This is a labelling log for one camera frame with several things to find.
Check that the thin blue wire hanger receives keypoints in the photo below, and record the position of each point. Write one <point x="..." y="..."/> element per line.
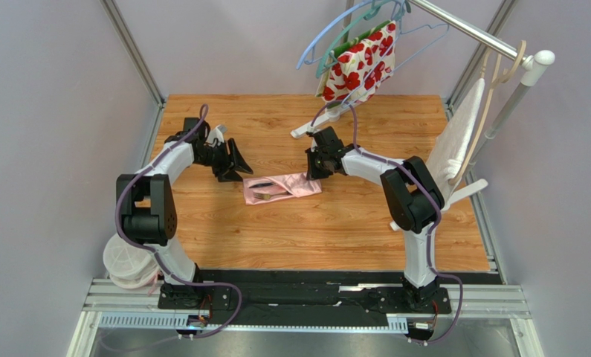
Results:
<point x="401" y="56"/>

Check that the white clothes rack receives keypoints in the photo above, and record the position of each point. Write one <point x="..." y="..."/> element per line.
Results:
<point x="533" y="65"/>

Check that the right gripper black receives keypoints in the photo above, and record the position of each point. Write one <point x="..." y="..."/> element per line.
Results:
<point x="317" y="161"/>

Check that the pink cloth napkin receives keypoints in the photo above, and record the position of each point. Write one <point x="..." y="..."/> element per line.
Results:
<point x="295" y="183"/>

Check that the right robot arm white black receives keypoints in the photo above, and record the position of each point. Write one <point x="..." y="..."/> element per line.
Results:
<point x="412" y="196"/>

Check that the teal green hanger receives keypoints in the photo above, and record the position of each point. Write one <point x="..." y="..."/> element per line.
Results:
<point x="397" y="13"/>

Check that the black handled knife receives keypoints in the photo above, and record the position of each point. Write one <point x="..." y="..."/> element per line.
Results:
<point x="262" y="184"/>

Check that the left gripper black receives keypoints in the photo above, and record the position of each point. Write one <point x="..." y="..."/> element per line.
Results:
<point x="233" y="158"/>

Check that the white mesh basket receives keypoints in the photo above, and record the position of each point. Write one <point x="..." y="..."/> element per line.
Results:
<point x="128" y="267"/>

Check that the red floral cloth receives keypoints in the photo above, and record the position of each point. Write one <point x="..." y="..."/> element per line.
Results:
<point x="355" y="70"/>

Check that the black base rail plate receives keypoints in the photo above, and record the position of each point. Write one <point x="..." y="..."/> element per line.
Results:
<point x="261" y="298"/>

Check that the light blue hanger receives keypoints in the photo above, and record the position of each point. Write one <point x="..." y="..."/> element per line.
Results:
<point x="333" y="33"/>

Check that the white hanging cloth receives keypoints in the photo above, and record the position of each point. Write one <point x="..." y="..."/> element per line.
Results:
<point x="451" y="146"/>

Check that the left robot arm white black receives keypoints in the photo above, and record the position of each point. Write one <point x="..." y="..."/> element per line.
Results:
<point x="145" y="213"/>

